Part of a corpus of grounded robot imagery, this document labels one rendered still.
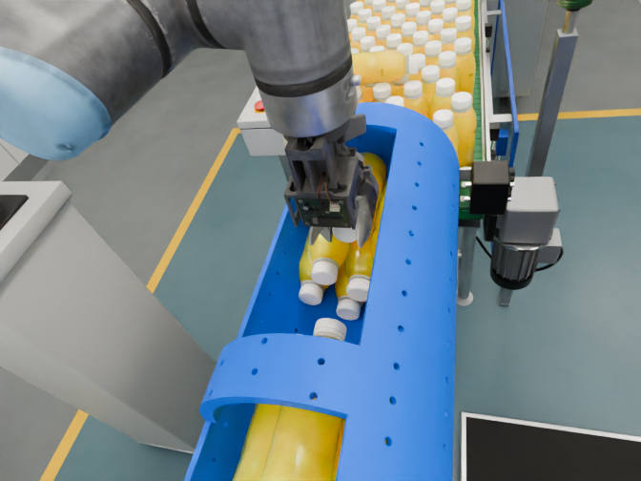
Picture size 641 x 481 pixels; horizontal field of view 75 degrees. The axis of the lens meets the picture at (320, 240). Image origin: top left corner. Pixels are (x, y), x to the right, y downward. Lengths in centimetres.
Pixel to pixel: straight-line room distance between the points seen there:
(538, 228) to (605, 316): 93
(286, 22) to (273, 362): 29
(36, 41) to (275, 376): 31
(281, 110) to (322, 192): 9
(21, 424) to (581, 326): 234
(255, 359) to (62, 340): 77
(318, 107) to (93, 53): 17
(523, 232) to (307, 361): 77
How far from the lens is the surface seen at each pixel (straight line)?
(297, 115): 38
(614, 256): 215
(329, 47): 36
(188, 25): 40
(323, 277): 63
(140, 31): 37
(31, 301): 108
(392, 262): 47
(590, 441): 157
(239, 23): 36
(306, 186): 44
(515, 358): 179
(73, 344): 118
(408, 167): 58
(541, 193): 107
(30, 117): 34
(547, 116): 123
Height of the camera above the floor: 159
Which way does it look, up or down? 48 degrees down
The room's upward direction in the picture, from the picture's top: 17 degrees counter-clockwise
